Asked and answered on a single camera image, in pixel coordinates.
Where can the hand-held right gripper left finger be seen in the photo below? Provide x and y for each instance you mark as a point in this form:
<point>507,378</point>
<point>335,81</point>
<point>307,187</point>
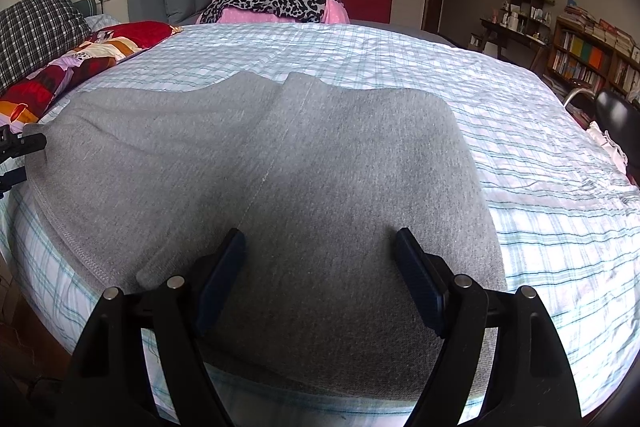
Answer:
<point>220,277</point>

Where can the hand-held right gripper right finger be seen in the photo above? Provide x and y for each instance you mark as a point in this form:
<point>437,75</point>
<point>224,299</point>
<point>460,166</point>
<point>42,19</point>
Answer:
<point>422,282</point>

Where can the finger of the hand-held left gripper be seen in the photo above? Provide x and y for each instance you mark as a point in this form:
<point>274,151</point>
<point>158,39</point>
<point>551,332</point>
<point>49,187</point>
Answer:
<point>25,144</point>
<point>12,179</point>

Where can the grey pants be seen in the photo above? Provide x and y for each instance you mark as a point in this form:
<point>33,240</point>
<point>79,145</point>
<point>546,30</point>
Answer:
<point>325,167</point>

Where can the red colourful patterned pillow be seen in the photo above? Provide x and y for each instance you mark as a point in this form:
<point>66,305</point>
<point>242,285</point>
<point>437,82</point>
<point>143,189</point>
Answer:
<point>85,62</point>

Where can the black white checked pillow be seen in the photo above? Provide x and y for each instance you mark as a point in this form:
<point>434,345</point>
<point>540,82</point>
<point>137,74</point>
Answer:
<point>35,32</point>

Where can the green striped pillow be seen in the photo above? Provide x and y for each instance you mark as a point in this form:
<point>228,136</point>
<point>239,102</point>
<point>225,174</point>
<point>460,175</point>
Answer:
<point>82,7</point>

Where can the plaid bed sheet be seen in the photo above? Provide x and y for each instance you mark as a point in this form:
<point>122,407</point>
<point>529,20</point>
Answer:
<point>525,147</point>

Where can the white cloth bag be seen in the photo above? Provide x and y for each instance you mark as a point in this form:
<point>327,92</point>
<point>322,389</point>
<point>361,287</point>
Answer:
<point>607,147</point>

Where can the dark wooden desk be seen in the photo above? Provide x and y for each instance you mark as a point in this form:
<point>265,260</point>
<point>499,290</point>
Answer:
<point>505,39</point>

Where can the black chair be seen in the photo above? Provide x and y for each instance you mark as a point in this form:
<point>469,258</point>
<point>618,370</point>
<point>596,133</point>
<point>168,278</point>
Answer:
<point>617,112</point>

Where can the wooden bookshelf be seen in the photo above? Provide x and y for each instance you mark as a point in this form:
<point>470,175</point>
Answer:
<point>585,62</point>

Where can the desk shelf organizer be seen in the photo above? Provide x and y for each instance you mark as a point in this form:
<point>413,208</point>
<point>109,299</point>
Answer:
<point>525,14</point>

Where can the stack of books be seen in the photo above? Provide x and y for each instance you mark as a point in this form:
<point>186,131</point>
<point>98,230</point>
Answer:
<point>605,32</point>

